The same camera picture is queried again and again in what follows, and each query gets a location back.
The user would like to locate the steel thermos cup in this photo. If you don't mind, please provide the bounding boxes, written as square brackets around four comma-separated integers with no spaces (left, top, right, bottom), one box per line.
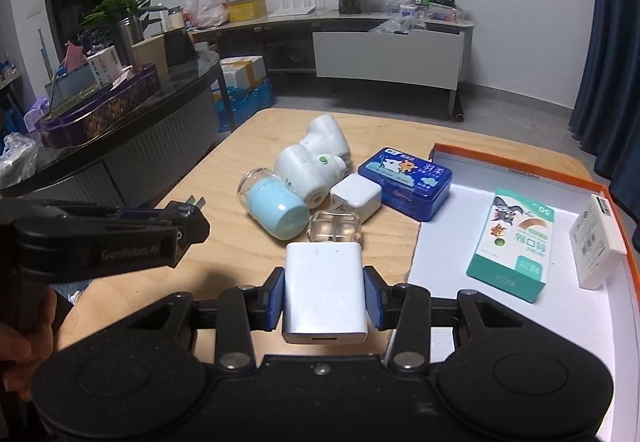
[118,16,144,64]

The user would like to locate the cardboard boxes in blue bag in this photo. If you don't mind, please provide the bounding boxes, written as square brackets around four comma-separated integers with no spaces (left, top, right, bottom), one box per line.
[220,55,274,127]

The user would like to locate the dark blue curtain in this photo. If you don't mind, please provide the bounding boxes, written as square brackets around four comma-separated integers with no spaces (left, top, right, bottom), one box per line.
[570,0,639,220]

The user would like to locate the white pink plastic bag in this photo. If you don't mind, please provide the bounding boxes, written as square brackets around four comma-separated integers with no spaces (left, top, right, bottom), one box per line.
[184,0,229,29]

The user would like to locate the potted plant on side table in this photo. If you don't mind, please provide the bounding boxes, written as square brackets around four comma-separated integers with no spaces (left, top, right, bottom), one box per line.
[81,0,163,42]

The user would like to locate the white rectangular power adapter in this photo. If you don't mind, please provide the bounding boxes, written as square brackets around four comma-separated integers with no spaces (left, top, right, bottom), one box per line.
[282,241,368,344]

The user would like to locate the blue tin box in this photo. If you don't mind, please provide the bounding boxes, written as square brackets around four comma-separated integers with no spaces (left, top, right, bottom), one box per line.
[358,147,452,222]

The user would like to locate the white square charger cube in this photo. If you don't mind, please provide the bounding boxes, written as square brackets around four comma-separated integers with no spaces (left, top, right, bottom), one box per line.
[330,174,382,223]

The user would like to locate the purple decorated tin tray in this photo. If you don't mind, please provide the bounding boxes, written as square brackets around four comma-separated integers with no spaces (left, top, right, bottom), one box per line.
[36,64,160,149]

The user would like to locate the white grey tv console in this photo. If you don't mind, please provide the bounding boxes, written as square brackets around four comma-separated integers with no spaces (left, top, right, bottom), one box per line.
[192,9,474,121]

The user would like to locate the small white barcode box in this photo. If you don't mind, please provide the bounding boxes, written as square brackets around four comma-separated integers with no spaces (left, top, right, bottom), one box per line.
[570,195,627,290]

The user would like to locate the person's left hand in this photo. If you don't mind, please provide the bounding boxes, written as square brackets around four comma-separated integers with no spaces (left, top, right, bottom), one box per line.
[1,288,56,401]

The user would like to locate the yellow cardboard box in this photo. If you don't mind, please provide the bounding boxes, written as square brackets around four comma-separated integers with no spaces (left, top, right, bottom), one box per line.
[227,0,267,22]

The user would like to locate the white plug device green button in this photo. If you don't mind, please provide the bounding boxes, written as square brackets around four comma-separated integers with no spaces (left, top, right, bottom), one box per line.
[273,145,347,210]

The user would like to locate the dark glass side table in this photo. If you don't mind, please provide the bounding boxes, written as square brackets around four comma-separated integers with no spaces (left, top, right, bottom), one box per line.
[1,50,224,207]

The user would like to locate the teal white bandage box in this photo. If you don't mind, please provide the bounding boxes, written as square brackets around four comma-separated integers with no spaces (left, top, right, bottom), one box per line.
[466,188,555,303]

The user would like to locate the white plug-in device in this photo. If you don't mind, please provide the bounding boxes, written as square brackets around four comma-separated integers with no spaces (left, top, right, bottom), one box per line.
[299,113,352,163]

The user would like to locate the beige paper box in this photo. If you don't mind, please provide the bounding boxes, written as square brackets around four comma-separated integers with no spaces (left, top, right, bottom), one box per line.
[131,34,168,76]

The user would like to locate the white wifi router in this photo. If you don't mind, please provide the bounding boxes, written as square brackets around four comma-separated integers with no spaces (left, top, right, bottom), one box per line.
[270,0,317,18]

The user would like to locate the light blue toothpick jar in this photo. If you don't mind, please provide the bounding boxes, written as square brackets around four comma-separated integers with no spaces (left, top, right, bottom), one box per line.
[236,168,310,241]

